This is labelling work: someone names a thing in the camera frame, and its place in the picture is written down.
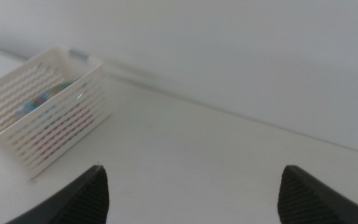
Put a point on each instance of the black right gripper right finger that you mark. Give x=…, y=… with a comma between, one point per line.
x=306, y=199

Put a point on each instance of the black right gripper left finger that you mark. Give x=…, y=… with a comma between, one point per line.
x=82, y=199

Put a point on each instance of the red cola can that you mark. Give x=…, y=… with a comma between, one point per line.
x=73, y=124

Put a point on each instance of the small water bottle blue cap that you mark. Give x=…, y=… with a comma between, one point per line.
x=34, y=104

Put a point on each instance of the white perforated plastic basket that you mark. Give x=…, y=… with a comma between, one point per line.
x=95, y=70

